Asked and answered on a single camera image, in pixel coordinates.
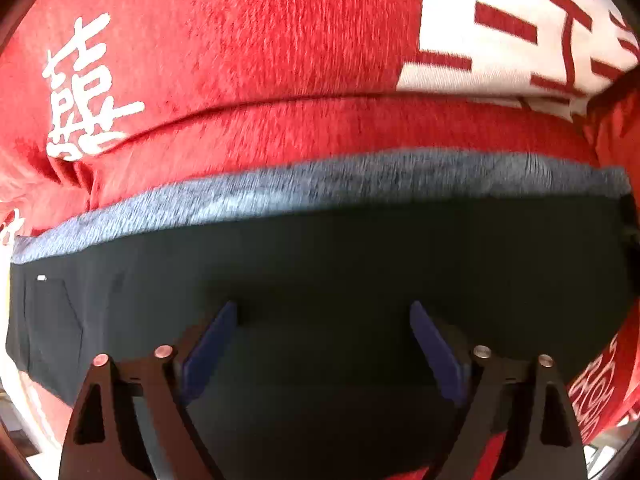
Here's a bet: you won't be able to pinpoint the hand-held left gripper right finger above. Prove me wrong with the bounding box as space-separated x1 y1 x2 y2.
409 301 589 480

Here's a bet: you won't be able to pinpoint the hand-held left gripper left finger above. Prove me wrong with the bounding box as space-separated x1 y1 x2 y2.
59 301 239 480

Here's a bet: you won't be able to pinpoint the black pants with patterned waistband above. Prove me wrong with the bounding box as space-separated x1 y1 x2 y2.
6 149 639 480

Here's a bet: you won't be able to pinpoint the red printed blanket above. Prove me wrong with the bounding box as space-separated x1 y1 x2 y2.
0 0 640 480

